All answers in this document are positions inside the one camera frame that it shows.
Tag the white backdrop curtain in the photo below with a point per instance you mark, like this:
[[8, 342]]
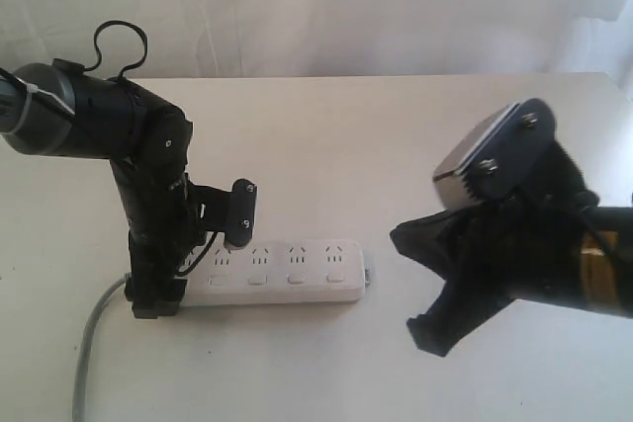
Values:
[[263, 38]]

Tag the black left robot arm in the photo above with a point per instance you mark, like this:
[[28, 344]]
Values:
[[57, 110]]

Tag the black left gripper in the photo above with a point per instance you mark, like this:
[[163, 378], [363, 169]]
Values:
[[170, 231]]

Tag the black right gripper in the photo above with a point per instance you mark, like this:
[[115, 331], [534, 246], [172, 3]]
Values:
[[527, 245]]

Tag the white five-outlet power strip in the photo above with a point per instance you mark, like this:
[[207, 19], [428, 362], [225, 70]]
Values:
[[279, 272]]

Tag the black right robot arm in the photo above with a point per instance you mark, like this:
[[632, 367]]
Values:
[[610, 254]]

